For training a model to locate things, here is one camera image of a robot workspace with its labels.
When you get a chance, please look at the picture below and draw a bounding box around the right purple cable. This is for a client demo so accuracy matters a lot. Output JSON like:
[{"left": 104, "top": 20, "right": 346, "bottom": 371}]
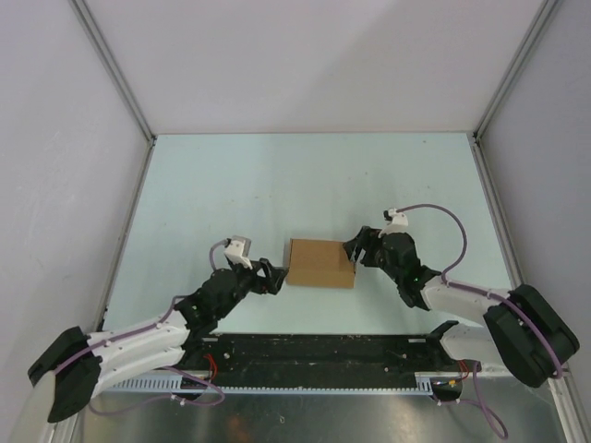
[{"left": 401, "top": 204, "right": 564, "bottom": 437}]

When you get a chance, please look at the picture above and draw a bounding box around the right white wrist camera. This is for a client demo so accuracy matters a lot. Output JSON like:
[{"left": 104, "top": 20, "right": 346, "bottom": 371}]
[{"left": 379, "top": 208, "right": 409, "bottom": 238}]

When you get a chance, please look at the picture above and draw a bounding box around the purple cable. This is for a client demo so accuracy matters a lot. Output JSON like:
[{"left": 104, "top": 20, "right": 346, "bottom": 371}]
[
  {"left": 401, "top": 204, "right": 564, "bottom": 437},
  {"left": 53, "top": 238, "right": 232, "bottom": 416}
]

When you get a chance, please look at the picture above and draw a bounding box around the brown cardboard box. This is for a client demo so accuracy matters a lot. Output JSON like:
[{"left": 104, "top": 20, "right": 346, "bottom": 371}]
[{"left": 286, "top": 239, "right": 356, "bottom": 289}]

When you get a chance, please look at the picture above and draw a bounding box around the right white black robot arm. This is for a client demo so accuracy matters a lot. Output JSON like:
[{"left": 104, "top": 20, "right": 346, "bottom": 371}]
[{"left": 344, "top": 226, "right": 580, "bottom": 388}]

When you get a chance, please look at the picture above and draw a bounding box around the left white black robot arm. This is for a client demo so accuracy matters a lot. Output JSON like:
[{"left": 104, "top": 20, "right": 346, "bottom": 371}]
[{"left": 28, "top": 258, "right": 288, "bottom": 423}]

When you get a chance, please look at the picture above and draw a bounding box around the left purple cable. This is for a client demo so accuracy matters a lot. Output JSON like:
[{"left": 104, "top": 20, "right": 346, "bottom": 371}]
[{"left": 53, "top": 238, "right": 232, "bottom": 416}]

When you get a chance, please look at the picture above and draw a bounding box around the perforated cable duct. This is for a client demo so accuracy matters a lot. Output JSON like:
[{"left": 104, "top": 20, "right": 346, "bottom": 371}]
[{"left": 106, "top": 372, "right": 464, "bottom": 396}]

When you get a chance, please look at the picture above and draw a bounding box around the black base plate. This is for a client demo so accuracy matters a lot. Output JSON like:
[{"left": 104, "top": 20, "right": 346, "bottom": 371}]
[{"left": 175, "top": 332, "right": 469, "bottom": 388}]

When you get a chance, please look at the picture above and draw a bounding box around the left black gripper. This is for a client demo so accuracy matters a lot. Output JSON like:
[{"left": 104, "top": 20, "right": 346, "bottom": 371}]
[{"left": 216, "top": 257, "right": 287, "bottom": 317}]

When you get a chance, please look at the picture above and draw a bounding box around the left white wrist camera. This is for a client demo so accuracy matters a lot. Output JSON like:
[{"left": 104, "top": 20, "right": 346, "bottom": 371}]
[{"left": 223, "top": 235, "right": 253, "bottom": 269}]

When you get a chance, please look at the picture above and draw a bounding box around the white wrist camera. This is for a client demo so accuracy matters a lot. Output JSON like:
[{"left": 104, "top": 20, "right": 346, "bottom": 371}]
[
  {"left": 379, "top": 208, "right": 409, "bottom": 238},
  {"left": 223, "top": 235, "right": 253, "bottom": 269}
]

